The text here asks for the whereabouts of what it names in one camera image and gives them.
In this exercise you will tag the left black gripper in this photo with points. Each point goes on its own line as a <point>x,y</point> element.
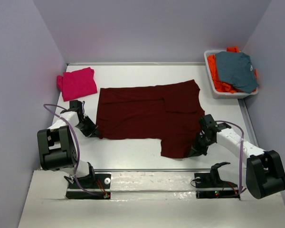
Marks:
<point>91,132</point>

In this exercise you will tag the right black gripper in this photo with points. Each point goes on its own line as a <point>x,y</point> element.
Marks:
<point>196,150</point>

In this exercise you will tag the dark red t shirt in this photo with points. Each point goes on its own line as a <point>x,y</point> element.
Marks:
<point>170,113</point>

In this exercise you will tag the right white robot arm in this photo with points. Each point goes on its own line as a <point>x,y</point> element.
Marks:
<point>261,172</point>

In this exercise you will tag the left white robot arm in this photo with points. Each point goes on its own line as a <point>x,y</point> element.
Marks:
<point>59,149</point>

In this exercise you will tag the white laundry basket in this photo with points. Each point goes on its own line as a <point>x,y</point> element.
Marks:
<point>222,95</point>

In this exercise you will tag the folded pink t shirt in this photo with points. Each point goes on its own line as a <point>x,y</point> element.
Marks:
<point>77,84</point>

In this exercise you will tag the orange t shirt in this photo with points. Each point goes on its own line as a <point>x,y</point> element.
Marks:
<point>221,86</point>

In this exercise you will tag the teal blue t shirt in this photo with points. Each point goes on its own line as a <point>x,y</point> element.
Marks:
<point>236,69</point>

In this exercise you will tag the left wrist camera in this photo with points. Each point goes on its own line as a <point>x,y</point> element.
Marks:
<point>77,106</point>

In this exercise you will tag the aluminium rail right side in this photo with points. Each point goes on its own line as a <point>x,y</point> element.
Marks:
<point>244,122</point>

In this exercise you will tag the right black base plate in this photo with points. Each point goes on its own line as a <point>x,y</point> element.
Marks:
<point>208,187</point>

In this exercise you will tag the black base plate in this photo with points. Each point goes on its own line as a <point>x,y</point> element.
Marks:
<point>98,189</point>
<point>208,187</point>

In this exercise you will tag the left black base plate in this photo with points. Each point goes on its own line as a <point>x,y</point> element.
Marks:
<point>98,189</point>

